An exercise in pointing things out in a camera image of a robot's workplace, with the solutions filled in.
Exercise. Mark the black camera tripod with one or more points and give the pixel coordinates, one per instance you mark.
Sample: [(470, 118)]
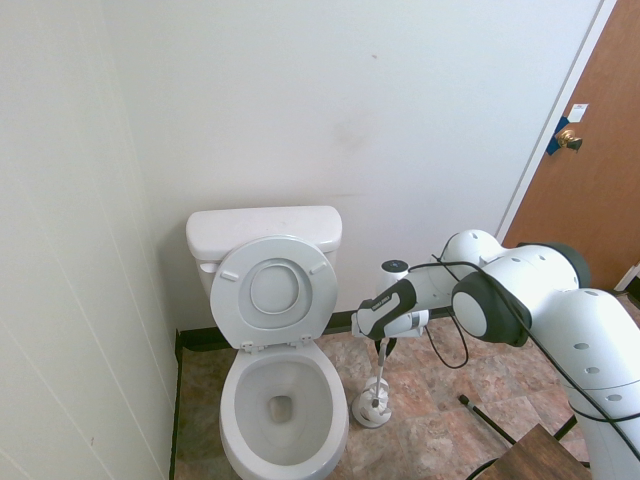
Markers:
[(487, 420)]

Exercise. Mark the white toilet bowl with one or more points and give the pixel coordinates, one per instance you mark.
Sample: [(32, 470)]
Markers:
[(240, 430)]

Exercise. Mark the white toilet tank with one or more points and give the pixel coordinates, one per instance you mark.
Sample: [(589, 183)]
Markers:
[(260, 225)]

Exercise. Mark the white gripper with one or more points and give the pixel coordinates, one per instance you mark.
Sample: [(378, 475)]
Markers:
[(412, 322)]

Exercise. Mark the white toilet lid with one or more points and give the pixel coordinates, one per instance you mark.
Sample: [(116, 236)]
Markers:
[(275, 290)]

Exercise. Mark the white door frame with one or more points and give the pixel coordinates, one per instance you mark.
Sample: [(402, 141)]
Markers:
[(550, 135)]

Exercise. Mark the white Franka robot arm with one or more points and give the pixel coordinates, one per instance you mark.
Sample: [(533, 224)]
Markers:
[(550, 300)]

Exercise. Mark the white toilet brush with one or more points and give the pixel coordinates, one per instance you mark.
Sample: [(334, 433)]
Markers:
[(380, 377)]

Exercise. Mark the dark wooden table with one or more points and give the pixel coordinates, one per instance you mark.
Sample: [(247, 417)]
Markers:
[(540, 455)]

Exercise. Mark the brass door knob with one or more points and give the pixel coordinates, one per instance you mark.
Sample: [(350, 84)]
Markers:
[(567, 137)]

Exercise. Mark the white toilet brush holder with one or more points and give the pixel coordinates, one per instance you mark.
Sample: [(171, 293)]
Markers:
[(369, 417)]

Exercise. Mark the blue tape strip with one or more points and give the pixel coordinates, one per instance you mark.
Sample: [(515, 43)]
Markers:
[(555, 145)]

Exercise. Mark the brown wooden door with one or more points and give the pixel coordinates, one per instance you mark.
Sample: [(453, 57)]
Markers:
[(590, 200)]

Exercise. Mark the white paper label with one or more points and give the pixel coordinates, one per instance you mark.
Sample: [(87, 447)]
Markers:
[(578, 112)]

